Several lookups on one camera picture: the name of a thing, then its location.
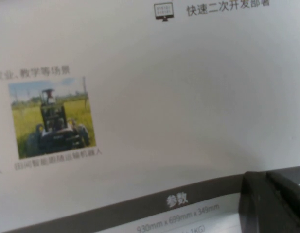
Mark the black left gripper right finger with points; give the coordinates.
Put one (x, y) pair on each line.
(290, 191)

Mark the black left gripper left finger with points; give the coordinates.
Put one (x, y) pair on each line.
(261, 208)

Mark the white product catalogue book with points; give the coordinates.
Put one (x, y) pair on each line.
(164, 97)

